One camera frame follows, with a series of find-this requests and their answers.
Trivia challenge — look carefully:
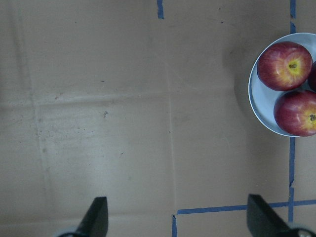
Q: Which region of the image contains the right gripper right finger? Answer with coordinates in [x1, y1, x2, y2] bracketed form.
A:
[246, 194, 316, 237]

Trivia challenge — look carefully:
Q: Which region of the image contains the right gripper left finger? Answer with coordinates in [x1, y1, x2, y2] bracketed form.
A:
[55, 197, 108, 237]

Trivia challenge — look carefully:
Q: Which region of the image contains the plate apple front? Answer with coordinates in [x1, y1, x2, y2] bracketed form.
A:
[274, 90, 316, 137]

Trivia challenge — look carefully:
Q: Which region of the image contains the plate apple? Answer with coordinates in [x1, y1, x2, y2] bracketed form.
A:
[308, 62, 316, 92]
[274, 90, 316, 137]
[257, 41, 313, 91]

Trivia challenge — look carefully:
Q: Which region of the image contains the plate apple far side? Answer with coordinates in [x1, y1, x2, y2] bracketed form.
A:
[308, 62, 316, 92]

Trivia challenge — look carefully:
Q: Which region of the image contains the plate apple near centre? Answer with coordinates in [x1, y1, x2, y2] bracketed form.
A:
[257, 41, 313, 91]

